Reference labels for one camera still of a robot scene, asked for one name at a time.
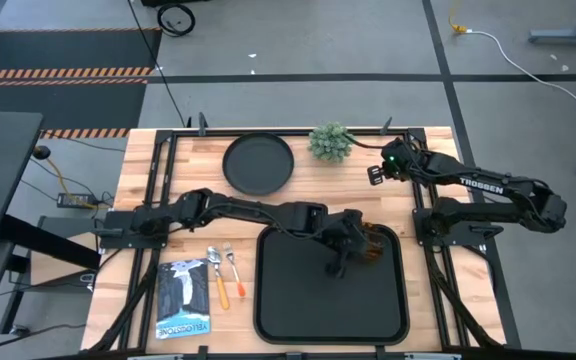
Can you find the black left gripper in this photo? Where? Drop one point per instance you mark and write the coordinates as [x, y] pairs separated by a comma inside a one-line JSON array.
[[345, 235]]

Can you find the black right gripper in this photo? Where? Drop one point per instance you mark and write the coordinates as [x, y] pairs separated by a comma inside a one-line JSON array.
[[398, 160]]

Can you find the amber ribbed glass cup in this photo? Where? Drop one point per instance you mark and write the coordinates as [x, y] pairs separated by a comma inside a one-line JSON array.
[[377, 245]]

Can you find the black round plate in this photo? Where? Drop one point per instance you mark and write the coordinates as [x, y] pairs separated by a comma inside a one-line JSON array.
[[258, 164]]

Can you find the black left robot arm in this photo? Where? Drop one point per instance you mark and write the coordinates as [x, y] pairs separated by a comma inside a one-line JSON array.
[[248, 210]]

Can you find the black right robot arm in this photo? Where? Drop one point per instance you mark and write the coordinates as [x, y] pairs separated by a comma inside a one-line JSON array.
[[483, 186]]

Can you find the black rectangular tray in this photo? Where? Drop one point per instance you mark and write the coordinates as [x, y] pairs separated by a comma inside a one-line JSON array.
[[318, 310]]

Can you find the black table clamp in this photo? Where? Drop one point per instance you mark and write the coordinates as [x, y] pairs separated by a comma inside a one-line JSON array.
[[381, 353], [386, 126], [202, 124], [202, 352]]

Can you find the green artificial plant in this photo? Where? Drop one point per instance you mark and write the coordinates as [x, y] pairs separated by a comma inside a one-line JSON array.
[[330, 142]]

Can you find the Yellowstone picture book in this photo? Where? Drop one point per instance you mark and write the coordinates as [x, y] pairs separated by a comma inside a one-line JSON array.
[[183, 300]]

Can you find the grey table leg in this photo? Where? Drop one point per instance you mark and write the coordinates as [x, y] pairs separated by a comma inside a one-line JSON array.
[[568, 36]]

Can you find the black power adapter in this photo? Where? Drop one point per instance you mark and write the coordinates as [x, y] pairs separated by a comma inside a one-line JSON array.
[[74, 200]]

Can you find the black round knob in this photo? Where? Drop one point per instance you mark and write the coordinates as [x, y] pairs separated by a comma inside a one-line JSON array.
[[41, 152]]

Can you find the black hazard-striped floor mat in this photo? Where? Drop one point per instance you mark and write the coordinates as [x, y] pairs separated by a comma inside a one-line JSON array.
[[68, 50]]

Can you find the black side desk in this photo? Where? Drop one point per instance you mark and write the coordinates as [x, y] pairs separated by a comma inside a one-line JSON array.
[[3, 165]]

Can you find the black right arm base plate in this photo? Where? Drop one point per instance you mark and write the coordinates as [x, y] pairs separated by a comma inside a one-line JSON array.
[[468, 235]]

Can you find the black metal table frame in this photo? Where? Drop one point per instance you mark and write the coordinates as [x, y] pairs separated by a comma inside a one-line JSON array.
[[208, 133]]

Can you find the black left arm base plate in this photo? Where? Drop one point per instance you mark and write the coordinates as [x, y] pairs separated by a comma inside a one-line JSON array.
[[113, 240]]

